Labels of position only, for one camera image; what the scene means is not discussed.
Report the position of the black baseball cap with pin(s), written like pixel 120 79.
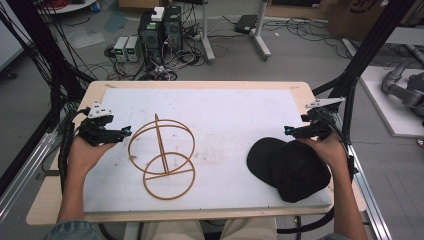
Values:
pixel 290 171

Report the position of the grey bench power supply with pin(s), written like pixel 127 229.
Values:
pixel 132 49
pixel 120 48

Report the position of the white table mat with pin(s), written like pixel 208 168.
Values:
pixel 220 110

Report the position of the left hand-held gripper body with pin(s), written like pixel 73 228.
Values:
pixel 96 132

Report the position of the aluminium rail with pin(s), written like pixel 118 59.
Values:
pixel 368 200
pixel 23 170

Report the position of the brown cardboard box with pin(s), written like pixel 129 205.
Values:
pixel 356 16

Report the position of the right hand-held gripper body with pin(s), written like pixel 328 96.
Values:
pixel 316 126

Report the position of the white floor platform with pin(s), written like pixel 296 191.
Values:
pixel 386 110

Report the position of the white box on tower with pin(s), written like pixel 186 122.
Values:
pixel 158 14

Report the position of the person's denim sleeve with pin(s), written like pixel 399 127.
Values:
pixel 71 230

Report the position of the clear plastic sheet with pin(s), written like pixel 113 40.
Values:
pixel 85 38

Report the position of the person's right hand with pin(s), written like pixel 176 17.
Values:
pixel 326 150

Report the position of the black flat box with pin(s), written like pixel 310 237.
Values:
pixel 246 24

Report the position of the black frame post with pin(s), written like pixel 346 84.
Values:
pixel 373 40
pixel 40 40

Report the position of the blue floor sheet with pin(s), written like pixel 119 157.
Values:
pixel 115 21

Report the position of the black computer tower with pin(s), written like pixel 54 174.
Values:
pixel 150 36
pixel 173 28

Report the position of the person's left hand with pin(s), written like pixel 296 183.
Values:
pixel 85 155

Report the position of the person's beige trousers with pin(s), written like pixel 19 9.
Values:
pixel 173 230

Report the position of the white table leg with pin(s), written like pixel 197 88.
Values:
pixel 207 36
pixel 261 33

